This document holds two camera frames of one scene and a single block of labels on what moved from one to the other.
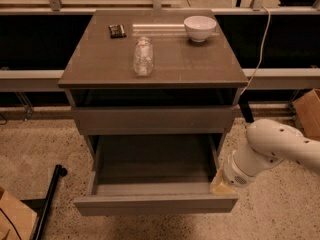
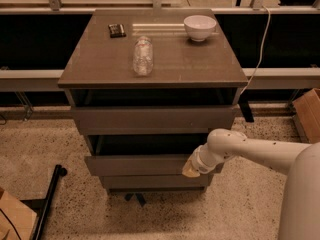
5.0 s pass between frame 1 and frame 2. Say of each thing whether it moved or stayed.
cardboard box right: stayed
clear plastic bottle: stayed
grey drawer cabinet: stayed
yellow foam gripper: moved
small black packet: stayed
